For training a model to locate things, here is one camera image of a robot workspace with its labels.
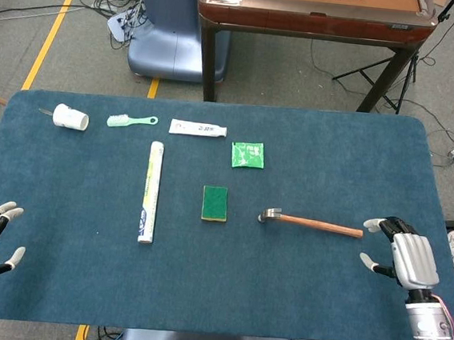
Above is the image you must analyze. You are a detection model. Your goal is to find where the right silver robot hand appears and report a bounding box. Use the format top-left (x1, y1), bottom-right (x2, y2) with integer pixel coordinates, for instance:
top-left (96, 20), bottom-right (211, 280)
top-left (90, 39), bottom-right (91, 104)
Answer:
top-left (356, 214), bottom-right (446, 296)

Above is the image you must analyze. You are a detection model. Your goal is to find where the wooden handled hammer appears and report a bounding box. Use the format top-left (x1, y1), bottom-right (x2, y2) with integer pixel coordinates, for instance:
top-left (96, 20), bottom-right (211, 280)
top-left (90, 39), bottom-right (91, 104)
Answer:
top-left (256, 206), bottom-right (367, 239)

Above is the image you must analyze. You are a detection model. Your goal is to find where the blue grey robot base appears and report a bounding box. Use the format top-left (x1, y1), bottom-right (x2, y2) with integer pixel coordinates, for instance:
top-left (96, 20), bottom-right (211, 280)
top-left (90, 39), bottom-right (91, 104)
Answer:
top-left (124, 0), bottom-right (235, 86)

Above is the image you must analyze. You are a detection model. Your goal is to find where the green scouring sponge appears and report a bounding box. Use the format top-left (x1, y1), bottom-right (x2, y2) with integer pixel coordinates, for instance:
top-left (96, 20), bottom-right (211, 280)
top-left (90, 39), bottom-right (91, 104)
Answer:
top-left (199, 185), bottom-right (231, 224)

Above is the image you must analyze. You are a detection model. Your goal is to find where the white paper cup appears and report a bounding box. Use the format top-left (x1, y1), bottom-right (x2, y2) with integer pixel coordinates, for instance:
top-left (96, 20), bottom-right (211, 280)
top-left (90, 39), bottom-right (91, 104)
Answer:
top-left (51, 102), bottom-right (91, 133)

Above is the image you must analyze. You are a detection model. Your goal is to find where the black tripod stand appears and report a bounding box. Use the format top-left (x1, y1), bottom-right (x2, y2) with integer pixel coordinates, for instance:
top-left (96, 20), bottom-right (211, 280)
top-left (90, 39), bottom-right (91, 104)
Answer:
top-left (329, 0), bottom-right (454, 119)

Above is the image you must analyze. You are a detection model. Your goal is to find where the long white wrap roll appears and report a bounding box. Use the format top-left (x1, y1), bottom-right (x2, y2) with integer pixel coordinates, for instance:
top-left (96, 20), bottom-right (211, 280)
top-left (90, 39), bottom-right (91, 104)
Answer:
top-left (136, 140), bottom-right (165, 246)

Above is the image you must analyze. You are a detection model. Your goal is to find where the green plastic brush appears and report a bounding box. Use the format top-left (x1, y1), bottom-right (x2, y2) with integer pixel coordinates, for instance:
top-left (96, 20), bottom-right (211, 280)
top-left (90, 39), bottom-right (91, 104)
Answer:
top-left (106, 111), bottom-right (159, 133)

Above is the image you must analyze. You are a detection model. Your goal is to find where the green snack packet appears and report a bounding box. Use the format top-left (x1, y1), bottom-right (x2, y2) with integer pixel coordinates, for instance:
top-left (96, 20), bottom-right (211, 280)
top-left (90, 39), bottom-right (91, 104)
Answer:
top-left (229, 139), bottom-right (267, 171)

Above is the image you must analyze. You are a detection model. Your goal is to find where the blue table cloth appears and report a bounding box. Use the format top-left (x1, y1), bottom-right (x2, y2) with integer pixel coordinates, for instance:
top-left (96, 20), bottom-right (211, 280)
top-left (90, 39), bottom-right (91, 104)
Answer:
top-left (0, 77), bottom-right (454, 340)

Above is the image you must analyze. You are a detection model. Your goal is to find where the white toothpaste tube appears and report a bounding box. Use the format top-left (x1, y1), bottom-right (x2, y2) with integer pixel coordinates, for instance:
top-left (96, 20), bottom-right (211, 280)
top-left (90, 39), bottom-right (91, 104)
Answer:
top-left (168, 118), bottom-right (229, 140)

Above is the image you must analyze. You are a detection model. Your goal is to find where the brown mahjong table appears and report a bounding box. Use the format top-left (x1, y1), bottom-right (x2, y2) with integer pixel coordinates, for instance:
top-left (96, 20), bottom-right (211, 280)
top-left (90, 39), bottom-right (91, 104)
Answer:
top-left (188, 0), bottom-right (440, 123)

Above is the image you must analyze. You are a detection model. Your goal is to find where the white power strip with plugs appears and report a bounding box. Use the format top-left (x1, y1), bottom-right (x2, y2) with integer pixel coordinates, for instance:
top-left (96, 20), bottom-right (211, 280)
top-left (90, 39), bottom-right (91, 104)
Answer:
top-left (104, 3), bottom-right (147, 45)

